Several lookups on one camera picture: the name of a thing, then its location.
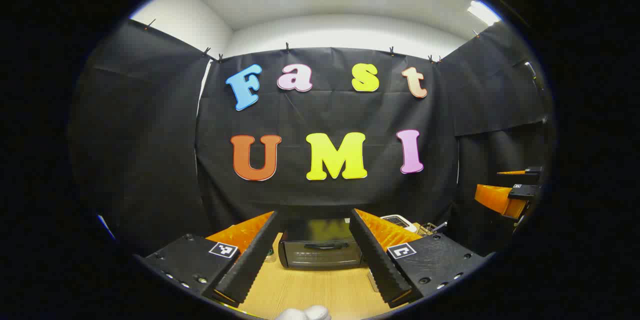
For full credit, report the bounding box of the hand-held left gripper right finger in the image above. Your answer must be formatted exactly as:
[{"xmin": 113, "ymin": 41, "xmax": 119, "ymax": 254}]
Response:
[{"xmin": 348, "ymin": 208, "xmax": 487, "ymax": 309}]

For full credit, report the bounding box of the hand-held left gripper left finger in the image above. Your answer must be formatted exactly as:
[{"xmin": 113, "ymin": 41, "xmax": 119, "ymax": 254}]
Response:
[{"xmin": 141, "ymin": 210, "xmax": 280, "ymax": 307}]

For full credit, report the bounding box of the black electric oven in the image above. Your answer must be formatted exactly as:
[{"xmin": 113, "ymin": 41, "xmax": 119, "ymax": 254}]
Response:
[{"xmin": 278, "ymin": 218, "xmax": 368, "ymax": 270}]

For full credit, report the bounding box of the white toaster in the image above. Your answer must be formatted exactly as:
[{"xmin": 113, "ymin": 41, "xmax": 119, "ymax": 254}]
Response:
[{"xmin": 381, "ymin": 214, "xmax": 418, "ymax": 233}]

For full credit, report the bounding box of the black backdrop cloth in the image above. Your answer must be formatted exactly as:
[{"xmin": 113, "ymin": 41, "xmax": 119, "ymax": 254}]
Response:
[{"xmin": 67, "ymin": 17, "xmax": 553, "ymax": 261}]

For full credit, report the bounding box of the ceiling light panel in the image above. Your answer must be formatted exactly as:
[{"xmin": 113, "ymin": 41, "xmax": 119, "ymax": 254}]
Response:
[{"xmin": 467, "ymin": 0, "xmax": 502, "ymax": 27}]

